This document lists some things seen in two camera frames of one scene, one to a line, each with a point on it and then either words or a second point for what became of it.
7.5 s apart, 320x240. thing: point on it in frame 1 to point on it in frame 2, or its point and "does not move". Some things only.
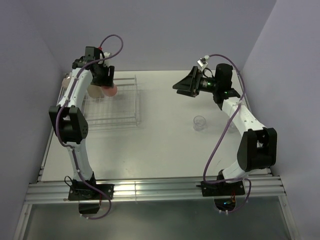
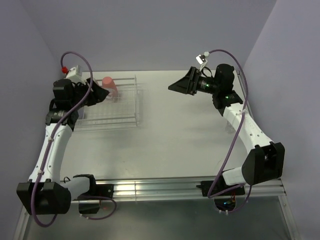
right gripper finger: (190, 82) does not move
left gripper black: (107, 81) to (99, 94)
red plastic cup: (110, 91) does not move
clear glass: (232, 128) does not move
